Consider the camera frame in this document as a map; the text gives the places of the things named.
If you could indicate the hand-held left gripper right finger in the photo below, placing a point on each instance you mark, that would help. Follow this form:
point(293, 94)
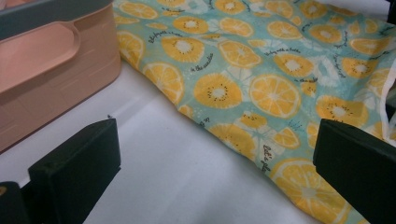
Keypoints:
point(358, 165)

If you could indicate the pink plastic basket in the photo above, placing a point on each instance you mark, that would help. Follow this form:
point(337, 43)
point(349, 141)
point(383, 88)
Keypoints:
point(62, 74)

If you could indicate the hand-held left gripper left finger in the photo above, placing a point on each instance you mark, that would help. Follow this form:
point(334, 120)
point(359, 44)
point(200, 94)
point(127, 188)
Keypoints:
point(77, 165)

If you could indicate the orange-slice print cloth bag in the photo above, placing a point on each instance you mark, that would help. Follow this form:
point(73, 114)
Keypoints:
point(249, 71)

